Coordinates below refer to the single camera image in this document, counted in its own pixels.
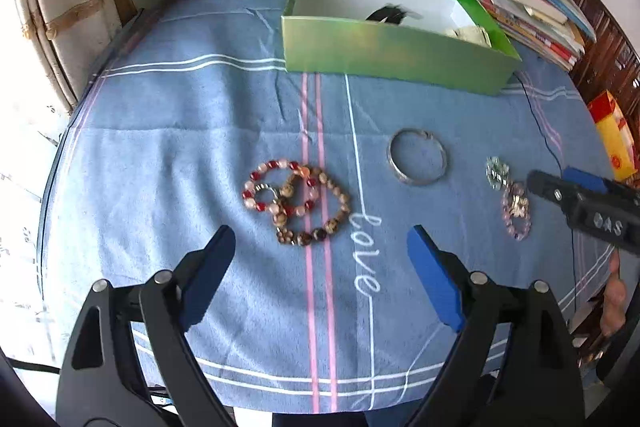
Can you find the brown wooden furniture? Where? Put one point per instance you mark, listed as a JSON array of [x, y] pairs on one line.
[[610, 37]]

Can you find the red and yellow box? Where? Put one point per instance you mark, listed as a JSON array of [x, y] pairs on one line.
[[612, 132]]

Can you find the person's right hand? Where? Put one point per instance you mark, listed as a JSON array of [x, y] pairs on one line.
[[612, 297]]

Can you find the green cardboard box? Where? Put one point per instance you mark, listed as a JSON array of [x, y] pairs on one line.
[[395, 52]]

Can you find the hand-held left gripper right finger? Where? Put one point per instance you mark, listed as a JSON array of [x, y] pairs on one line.
[[432, 279]]

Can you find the black wrist watch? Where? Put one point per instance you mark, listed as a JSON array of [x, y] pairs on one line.
[[387, 13]]

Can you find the silver bangle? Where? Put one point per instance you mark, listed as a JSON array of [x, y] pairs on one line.
[[395, 167]]

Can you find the beige curtain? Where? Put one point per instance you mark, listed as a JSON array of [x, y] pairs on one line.
[[65, 7]]

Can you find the blue striped tablecloth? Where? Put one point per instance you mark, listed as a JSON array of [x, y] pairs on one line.
[[175, 117]]

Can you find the pile of mixed books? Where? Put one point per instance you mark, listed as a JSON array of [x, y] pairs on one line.
[[535, 12]]

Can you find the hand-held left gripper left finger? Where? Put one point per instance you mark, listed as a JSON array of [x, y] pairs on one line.
[[207, 277]]

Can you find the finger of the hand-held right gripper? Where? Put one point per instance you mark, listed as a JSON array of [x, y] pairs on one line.
[[585, 212], [587, 177]]

